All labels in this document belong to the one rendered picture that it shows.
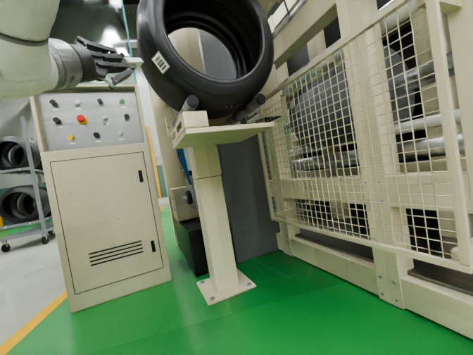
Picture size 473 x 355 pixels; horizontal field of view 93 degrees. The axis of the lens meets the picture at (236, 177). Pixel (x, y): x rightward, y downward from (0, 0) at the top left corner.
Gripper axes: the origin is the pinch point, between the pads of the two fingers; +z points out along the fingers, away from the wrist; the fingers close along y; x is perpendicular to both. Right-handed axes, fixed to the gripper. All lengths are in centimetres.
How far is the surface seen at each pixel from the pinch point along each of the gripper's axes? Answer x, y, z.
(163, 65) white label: 0.0, 0.9, 15.6
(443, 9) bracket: 71, 40, 22
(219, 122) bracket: -12, 27, 52
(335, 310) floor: 1, 115, 3
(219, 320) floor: -42, 94, -8
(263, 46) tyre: 28, 14, 43
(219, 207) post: -33, 63, 32
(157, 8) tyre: 7.8, -14.5, 21.8
